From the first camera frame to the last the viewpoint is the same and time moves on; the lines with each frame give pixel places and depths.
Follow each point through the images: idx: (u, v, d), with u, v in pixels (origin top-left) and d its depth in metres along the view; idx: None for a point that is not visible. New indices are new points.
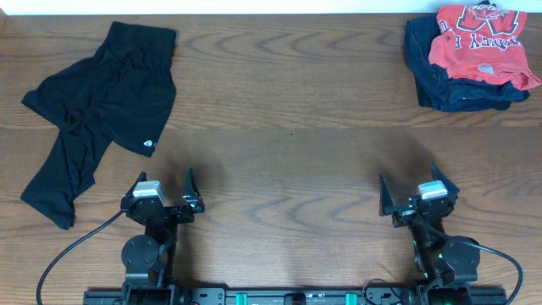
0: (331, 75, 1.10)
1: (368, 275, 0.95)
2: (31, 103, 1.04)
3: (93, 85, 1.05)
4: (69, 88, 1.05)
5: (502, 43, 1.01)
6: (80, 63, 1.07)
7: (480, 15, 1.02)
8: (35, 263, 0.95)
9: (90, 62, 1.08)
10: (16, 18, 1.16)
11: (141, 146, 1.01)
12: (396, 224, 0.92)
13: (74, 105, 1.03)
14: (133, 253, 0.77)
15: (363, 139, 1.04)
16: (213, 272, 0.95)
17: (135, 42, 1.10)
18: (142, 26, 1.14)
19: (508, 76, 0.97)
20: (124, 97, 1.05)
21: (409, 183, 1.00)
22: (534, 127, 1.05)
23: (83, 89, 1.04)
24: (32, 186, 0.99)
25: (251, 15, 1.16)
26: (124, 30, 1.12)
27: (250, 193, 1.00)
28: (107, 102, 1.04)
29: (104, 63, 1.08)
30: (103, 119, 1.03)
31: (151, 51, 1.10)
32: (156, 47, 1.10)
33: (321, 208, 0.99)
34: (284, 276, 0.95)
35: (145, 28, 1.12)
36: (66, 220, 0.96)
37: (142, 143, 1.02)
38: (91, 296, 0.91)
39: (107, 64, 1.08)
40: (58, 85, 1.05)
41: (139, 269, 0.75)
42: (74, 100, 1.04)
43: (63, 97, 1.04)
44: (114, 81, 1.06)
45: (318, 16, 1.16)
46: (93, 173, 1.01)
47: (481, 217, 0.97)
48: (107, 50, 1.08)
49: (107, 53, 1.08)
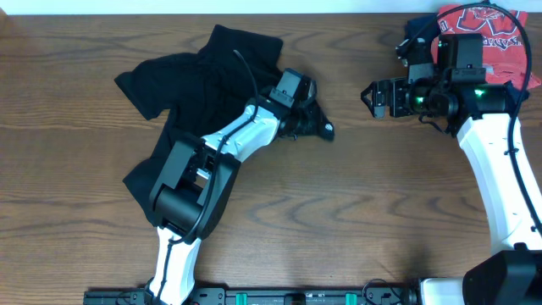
0: (331, 75, 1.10)
1: (367, 276, 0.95)
2: (123, 84, 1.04)
3: (185, 85, 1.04)
4: (163, 79, 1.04)
5: (501, 43, 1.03)
6: (178, 57, 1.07)
7: (480, 15, 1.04)
8: (35, 263, 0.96)
9: (193, 58, 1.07)
10: (14, 18, 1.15)
11: (324, 130, 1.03)
12: (399, 114, 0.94)
13: (163, 97, 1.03)
14: (286, 84, 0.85)
15: (364, 140, 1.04)
16: (213, 273, 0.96)
17: (240, 47, 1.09)
18: (245, 32, 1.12)
19: (507, 76, 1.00)
20: (212, 102, 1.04)
21: (407, 182, 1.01)
22: (535, 126, 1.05)
23: (177, 84, 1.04)
24: (135, 171, 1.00)
25: (251, 15, 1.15)
26: (227, 33, 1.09)
27: (251, 193, 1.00)
28: (205, 106, 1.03)
29: (211, 63, 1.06)
30: (199, 122, 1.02)
31: (257, 58, 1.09)
32: (257, 58, 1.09)
33: (321, 209, 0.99)
34: (284, 276, 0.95)
35: (247, 34, 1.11)
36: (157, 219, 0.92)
37: (325, 127, 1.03)
38: (91, 296, 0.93)
39: (215, 65, 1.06)
40: (152, 74, 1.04)
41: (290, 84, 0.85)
42: (163, 92, 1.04)
43: (155, 87, 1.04)
44: (211, 84, 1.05)
45: (318, 15, 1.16)
46: None
47: (480, 217, 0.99)
48: (210, 51, 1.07)
49: (208, 54, 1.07)
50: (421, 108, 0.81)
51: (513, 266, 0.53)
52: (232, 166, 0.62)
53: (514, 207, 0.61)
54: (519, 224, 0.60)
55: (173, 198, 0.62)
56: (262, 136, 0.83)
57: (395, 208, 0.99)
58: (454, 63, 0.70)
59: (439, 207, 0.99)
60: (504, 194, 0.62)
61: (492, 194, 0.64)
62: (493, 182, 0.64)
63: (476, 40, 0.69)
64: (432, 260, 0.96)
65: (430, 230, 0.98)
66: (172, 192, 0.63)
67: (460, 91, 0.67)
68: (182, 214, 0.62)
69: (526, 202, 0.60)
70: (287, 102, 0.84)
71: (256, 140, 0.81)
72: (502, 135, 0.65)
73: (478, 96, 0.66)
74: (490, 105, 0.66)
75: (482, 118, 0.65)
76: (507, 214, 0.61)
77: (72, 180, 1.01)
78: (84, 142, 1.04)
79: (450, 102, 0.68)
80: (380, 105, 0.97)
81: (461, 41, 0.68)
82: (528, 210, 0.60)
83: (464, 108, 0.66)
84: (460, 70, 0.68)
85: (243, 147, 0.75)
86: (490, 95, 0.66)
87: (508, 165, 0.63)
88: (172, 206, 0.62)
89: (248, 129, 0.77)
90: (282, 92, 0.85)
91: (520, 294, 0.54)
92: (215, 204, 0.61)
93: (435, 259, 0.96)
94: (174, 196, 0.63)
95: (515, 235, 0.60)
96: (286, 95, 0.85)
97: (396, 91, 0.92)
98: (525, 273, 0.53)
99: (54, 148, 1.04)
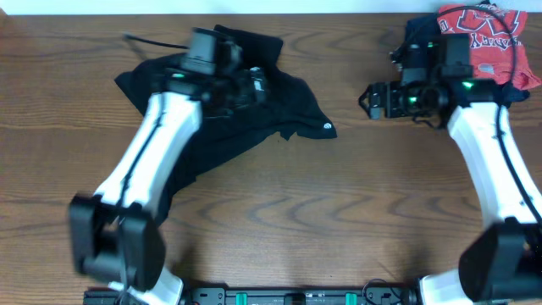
0: (331, 75, 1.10)
1: (368, 276, 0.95)
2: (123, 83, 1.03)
3: None
4: None
5: (502, 43, 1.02)
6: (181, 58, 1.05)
7: (480, 15, 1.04)
8: (35, 263, 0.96)
9: None
10: (14, 18, 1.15)
11: (322, 129, 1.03)
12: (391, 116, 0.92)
13: None
14: (201, 48, 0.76)
15: (364, 140, 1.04)
16: (213, 272, 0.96)
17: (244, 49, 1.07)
18: (247, 32, 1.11)
19: (507, 77, 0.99)
20: None
21: (407, 182, 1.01)
22: (535, 127, 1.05)
23: None
24: None
25: (251, 15, 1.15)
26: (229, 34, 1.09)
27: (251, 193, 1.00)
28: None
29: None
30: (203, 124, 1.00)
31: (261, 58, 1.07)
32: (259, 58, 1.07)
33: (321, 209, 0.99)
34: (284, 276, 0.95)
35: (251, 35, 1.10)
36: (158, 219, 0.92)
37: (323, 125, 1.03)
38: (91, 296, 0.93)
39: None
40: None
41: (205, 48, 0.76)
42: None
43: None
44: None
45: (318, 15, 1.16)
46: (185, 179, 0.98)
47: (480, 216, 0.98)
48: None
49: None
50: (413, 108, 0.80)
51: (504, 238, 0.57)
52: (138, 220, 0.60)
53: (504, 182, 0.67)
54: (510, 197, 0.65)
55: (100, 262, 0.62)
56: (185, 126, 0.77)
57: (395, 207, 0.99)
58: (444, 60, 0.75)
59: (439, 207, 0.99)
60: (494, 172, 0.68)
61: (484, 174, 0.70)
62: (484, 163, 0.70)
63: (461, 39, 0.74)
64: (432, 260, 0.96)
65: (430, 230, 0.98)
66: (97, 257, 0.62)
67: (454, 85, 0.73)
68: (113, 275, 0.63)
69: (513, 177, 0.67)
70: (205, 69, 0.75)
71: (178, 138, 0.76)
72: (490, 122, 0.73)
73: (468, 87, 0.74)
74: (478, 96, 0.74)
75: (470, 107, 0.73)
76: (498, 191, 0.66)
77: (72, 180, 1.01)
78: (85, 142, 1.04)
79: (440, 95, 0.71)
80: (375, 107, 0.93)
81: (450, 41, 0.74)
82: (517, 186, 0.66)
83: (454, 97, 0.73)
84: (451, 67, 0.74)
85: (150, 164, 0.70)
86: (479, 86, 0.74)
87: (496, 146, 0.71)
88: (102, 270, 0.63)
89: (156, 141, 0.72)
90: (197, 60, 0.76)
91: (513, 269, 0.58)
92: (139, 257, 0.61)
93: (435, 258, 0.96)
94: (98, 261, 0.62)
95: (506, 208, 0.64)
96: (202, 61, 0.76)
97: (390, 92, 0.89)
98: (517, 244, 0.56)
99: (55, 148, 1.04)
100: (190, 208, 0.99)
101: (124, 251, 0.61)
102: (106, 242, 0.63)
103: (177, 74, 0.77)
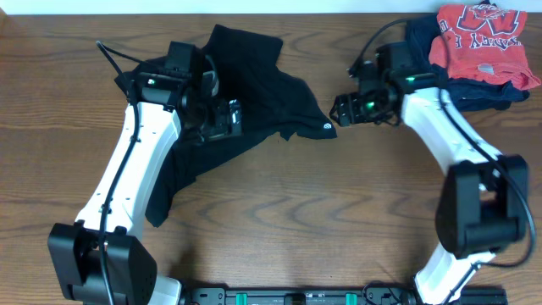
0: (332, 75, 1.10)
1: (368, 276, 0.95)
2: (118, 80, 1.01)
3: None
4: None
5: (501, 43, 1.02)
6: None
7: (480, 15, 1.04)
8: (35, 263, 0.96)
9: None
10: (15, 17, 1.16)
11: (321, 129, 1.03)
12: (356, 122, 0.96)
13: None
14: (176, 57, 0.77)
15: (364, 140, 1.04)
16: (212, 273, 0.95)
17: (242, 50, 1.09)
18: (246, 33, 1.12)
19: (508, 76, 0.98)
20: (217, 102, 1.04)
21: (407, 182, 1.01)
22: (535, 127, 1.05)
23: None
24: None
25: (251, 14, 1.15)
26: (229, 35, 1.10)
27: (251, 193, 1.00)
28: None
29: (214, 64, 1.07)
30: None
31: (259, 59, 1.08)
32: (257, 59, 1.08)
33: (321, 209, 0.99)
34: (284, 276, 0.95)
35: (249, 36, 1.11)
36: (159, 217, 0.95)
37: (323, 125, 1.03)
38: None
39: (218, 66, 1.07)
40: None
41: (182, 58, 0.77)
42: None
43: None
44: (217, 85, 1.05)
45: (318, 15, 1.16)
46: (185, 180, 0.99)
47: None
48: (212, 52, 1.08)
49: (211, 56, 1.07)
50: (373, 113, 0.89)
51: (461, 177, 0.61)
52: (123, 247, 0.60)
53: (452, 137, 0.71)
54: (459, 147, 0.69)
55: (88, 286, 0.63)
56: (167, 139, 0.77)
57: (395, 207, 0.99)
58: (389, 65, 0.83)
59: None
60: (444, 132, 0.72)
61: (438, 141, 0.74)
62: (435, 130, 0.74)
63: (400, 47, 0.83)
64: None
65: (430, 230, 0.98)
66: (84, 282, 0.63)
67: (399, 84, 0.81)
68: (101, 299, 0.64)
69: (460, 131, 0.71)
70: (184, 75, 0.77)
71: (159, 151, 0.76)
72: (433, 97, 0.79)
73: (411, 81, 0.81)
74: (423, 89, 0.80)
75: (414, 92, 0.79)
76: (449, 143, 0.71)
77: (72, 180, 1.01)
78: (85, 142, 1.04)
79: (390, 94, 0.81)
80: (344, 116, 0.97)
81: (394, 49, 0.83)
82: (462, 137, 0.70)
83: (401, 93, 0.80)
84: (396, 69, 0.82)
85: (129, 182, 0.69)
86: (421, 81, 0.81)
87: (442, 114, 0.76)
88: (90, 294, 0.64)
89: (132, 156, 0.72)
90: (174, 69, 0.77)
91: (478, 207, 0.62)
92: (124, 282, 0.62)
93: None
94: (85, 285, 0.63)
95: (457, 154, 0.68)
96: (180, 69, 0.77)
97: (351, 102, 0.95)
98: (471, 180, 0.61)
99: (54, 147, 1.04)
100: (190, 208, 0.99)
101: (112, 272, 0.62)
102: (91, 265, 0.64)
103: (152, 80, 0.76)
